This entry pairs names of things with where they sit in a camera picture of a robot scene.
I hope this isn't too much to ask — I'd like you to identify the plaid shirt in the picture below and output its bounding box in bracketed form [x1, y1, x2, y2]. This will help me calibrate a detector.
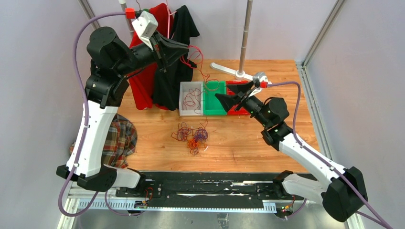
[69, 113, 138, 170]

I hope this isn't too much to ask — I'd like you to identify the red shirt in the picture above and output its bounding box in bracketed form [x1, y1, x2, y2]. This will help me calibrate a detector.
[129, 3, 173, 110]

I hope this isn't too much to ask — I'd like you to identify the white clothes rack stand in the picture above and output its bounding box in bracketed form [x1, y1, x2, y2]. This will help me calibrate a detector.
[210, 0, 253, 81]

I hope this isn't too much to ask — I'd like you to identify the red wire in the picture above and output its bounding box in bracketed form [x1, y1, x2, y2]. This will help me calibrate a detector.
[180, 44, 221, 111]

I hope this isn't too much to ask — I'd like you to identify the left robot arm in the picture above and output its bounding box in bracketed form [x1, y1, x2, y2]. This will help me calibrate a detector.
[56, 27, 189, 197]

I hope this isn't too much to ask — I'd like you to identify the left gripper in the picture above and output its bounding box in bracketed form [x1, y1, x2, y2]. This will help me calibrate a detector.
[114, 30, 189, 77]

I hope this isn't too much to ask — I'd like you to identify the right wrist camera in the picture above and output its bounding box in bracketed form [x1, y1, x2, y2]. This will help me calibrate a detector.
[250, 72, 269, 96]

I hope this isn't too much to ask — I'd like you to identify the tangled wire bundle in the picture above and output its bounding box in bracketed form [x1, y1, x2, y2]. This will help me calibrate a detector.
[171, 122, 210, 156]

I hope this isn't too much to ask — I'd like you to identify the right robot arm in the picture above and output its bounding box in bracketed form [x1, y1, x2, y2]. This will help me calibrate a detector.
[215, 82, 368, 222]

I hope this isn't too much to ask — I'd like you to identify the red plastic bin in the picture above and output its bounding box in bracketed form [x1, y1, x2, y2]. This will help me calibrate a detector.
[225, 81, 250, 115]

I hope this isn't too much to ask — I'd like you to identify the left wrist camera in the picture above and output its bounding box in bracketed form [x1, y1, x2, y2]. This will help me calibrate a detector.
[132, 11, 159, 50]

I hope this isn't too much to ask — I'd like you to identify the pink hanger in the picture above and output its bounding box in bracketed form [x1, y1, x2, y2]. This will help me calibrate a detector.
[165, 0, 177, 39]

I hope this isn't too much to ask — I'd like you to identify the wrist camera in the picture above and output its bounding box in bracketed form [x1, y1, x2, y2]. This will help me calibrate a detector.
[250, 72, 269, 96]
[132, 11, 159, 50]

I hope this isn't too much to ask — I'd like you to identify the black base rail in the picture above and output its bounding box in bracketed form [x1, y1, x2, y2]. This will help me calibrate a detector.
[112, 171, 303, 211]

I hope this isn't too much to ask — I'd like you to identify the white plastic bin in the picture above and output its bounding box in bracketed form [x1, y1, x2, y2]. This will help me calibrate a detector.
[179, 81, 204, 116]

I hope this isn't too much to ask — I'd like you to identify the green plastic bin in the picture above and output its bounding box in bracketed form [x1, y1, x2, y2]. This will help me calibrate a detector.
[203, 81, 227, 115]

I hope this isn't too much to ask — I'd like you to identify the black shirt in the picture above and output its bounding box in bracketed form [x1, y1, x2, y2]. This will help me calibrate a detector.
[152, 5, 200, 111]

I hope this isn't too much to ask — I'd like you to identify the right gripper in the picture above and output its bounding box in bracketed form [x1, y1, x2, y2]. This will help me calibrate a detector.
[215, 81, 270, 127]

